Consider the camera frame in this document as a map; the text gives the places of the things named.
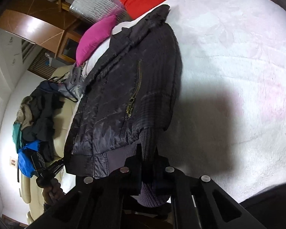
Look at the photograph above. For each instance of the pile of dark clothes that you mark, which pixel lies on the pile of dark clothes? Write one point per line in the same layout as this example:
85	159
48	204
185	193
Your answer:
36	114

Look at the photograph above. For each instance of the teal garment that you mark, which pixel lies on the teal garment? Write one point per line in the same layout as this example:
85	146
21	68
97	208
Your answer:
17	136

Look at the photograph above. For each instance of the black quilted jacket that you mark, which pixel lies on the black quilted jacket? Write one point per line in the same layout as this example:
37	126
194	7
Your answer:
128	98

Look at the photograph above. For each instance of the person's left hand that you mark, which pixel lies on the person's left hand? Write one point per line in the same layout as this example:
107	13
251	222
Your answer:
53	193

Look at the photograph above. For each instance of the beige armchair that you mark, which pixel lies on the beige armchair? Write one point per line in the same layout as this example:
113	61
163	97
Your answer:
31	193

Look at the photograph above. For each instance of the silver foil insulation mat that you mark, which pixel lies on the silver foil insulation mat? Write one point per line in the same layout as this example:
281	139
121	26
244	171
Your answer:
94	10

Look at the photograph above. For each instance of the white bed cover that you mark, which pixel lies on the white bed cover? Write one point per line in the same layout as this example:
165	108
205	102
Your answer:
229	116

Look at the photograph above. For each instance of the wooden cabinet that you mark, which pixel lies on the wooden cabinet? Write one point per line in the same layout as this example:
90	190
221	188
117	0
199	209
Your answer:
41	22

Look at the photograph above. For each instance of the blue garment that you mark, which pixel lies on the blue garment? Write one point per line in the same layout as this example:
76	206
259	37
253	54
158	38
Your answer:
25	155

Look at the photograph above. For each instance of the grey garment on armchair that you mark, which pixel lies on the grey garment on armchair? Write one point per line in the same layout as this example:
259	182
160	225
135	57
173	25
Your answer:
71	84

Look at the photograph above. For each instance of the magenta pillow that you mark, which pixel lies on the magenta pillow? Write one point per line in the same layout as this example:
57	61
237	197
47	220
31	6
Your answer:
93	37

